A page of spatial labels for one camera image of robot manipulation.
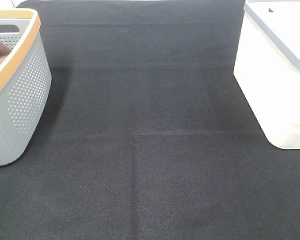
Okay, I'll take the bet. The black fabric table mat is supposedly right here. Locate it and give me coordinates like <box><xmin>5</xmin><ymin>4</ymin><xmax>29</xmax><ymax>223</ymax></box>
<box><xmin>0</xmin><ymin>0</ymin><xmax>300</xmax><ymax>240</ymax></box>

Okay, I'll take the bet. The white plastic storage box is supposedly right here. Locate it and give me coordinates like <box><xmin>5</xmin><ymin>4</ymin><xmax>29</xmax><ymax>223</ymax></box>
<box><xmin>233</xmin><ymin>0</ymin><xmax>300</xmax><ymax>149</ymax></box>

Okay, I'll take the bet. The grey perforated laundry basket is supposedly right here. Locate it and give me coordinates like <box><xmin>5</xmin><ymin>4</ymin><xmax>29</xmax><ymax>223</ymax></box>
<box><xmin>0</xmin><ymin>8</ymin><xmax>52</xmax><ymax>166</ymax></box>

